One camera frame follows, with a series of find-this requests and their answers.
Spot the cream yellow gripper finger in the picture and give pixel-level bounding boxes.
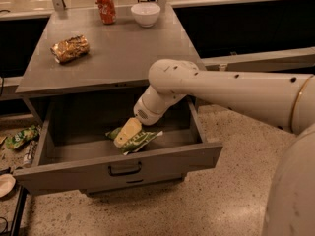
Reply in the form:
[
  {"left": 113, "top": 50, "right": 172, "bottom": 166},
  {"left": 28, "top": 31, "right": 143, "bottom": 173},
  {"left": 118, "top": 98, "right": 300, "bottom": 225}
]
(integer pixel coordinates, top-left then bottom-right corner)
[{"left": 114, "top": 117, "right": 142, "bottom": 148}]

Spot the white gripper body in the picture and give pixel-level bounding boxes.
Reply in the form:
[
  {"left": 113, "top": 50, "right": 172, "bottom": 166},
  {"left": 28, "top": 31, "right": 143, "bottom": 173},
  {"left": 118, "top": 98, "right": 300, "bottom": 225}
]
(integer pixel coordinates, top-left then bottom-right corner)
[{"left": 134, "top": 86, "right": 185, "bottom": 126}]

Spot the green jalapeno chip bag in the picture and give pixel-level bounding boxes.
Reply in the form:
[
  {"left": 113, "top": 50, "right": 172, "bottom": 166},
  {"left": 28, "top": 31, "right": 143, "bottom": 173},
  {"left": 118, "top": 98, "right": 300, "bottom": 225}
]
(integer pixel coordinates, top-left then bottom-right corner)
[{"left": 118, "top": 130, "right": 163, "bottom": 155}]

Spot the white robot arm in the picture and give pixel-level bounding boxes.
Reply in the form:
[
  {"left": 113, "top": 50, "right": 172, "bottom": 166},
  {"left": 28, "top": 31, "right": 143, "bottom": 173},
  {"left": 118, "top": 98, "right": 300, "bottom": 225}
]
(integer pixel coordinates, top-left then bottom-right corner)
[{"left": 134, "top": 59, "right": 315, "bottom": 236}]

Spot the grey cabinet with counter top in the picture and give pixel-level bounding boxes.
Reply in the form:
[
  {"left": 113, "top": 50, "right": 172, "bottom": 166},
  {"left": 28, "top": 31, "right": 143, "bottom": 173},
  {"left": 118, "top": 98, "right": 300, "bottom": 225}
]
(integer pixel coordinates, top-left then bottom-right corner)
[{"left": 16, "top": 6, "right": 205, "bottom": 122}]

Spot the open grey top drawer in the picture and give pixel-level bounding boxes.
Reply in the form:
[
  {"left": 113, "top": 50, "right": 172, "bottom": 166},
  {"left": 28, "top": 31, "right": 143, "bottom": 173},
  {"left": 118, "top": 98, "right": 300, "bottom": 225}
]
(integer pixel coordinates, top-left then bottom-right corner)
[{"left": 14, "top": 88, "right": 222, "bottom": 195}]

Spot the gold brown chip bag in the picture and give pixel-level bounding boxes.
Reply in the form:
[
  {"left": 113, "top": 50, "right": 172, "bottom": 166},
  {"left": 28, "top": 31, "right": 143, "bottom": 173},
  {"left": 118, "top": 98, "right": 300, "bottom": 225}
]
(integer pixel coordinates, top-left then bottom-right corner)
[{"left": 50, "top": 35, "right": 90, "bottom": 64}]

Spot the green snack bag on floor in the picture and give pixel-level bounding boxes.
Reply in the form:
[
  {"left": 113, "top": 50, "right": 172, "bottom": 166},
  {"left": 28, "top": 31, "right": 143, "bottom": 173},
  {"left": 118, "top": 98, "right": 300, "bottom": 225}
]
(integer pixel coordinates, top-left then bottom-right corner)
[{"left": 5, "top": 125, "right": 39, "bottom": 149}]

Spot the white ceramic bowl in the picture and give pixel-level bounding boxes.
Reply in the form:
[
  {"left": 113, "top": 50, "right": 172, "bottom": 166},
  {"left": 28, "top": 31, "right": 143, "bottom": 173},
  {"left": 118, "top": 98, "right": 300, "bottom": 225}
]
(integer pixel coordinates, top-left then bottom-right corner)
[{"left": 131, "top": 2, "right": 160, "bottom": 28}]

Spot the orange soda can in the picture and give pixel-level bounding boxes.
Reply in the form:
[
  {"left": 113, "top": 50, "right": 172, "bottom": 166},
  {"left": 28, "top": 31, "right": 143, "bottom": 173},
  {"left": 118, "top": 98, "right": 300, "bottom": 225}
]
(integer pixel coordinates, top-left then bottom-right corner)
[{"left": 95, "top": 0, "right": 116, "bottom": 25}]

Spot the white wrapped snack on floor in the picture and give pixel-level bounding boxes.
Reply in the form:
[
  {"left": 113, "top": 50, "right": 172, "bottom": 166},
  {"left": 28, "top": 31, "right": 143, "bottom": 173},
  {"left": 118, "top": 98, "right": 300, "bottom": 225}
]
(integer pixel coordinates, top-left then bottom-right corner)
[{"left": 23, "top": 141, "right": 38, "bottom": 167}]

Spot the black metal stand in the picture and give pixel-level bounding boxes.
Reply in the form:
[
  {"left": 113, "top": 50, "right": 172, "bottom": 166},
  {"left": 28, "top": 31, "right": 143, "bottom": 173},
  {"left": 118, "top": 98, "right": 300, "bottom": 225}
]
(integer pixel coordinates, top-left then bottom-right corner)
[{"left": 0, "top": 167, "right": 29, "bottom": 236}]

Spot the white plate on floor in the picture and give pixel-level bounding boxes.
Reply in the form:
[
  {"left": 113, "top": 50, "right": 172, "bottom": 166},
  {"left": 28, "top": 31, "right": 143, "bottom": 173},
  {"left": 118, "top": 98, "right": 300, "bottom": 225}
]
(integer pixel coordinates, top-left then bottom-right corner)
[{"left": 0, "top": 174, "right": 16, "bottom": 198}]

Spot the black drawer handle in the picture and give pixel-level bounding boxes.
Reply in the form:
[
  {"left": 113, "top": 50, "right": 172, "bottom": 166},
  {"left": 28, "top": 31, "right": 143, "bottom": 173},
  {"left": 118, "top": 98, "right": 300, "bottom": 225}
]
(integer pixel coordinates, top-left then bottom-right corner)
[
  {"left": 107, "top": 162, "right": 142, "bottom": 177},
  {"left": 126, "top": 179, "right": 144, "bottom": 184}
]

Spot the black lower drawer handle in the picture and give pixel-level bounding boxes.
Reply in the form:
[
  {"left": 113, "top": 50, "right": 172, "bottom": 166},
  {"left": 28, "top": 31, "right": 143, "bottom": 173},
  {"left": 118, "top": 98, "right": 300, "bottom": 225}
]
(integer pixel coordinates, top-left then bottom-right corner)
[{"left": 126, "top": 179, "right": 144, "bottom": 184}]

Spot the grey metal rail frame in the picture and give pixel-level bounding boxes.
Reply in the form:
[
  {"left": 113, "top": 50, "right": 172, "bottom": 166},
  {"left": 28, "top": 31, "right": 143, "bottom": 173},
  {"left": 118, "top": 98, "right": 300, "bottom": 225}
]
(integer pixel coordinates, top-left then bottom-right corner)
[{"left": 202, "top": 47, "right": 315, "bottom": 72}]

